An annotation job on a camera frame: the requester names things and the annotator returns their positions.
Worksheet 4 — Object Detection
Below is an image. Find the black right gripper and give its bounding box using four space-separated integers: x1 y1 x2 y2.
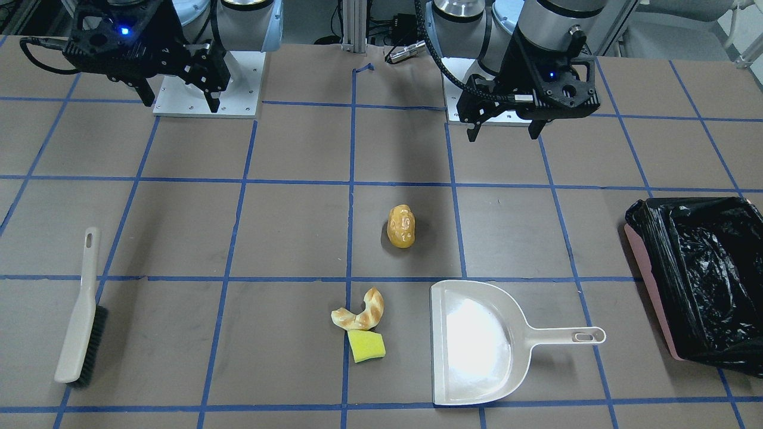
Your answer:
63 2 231 113

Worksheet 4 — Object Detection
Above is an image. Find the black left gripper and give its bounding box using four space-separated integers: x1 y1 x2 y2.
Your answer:
456 27 598 143

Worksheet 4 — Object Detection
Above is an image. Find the yellow potato-like bread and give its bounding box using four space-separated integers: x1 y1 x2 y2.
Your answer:
386 204 416 248

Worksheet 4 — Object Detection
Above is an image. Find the twisted croissant bread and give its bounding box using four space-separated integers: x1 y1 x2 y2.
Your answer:
330 286 385 331

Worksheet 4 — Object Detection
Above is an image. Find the beige plastic dustpan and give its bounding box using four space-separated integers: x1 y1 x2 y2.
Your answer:
430 279 607 406

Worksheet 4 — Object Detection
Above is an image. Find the yellow sponge piece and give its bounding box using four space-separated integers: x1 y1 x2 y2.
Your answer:
347 329 386 363

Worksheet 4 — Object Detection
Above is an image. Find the beige hand brush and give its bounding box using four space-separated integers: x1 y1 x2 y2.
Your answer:
54 227 108 389

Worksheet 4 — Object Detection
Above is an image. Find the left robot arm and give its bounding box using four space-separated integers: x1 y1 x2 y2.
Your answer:
415 1 607 142

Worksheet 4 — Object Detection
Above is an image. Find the pink bin with black bag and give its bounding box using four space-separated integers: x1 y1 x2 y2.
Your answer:
624 197 762 378

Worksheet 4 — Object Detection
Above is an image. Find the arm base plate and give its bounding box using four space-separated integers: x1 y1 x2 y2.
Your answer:
153 51 266 119
442 57 531 128

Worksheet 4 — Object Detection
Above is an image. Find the aluminium frame post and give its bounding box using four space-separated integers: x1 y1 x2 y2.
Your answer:
340 0 368 56

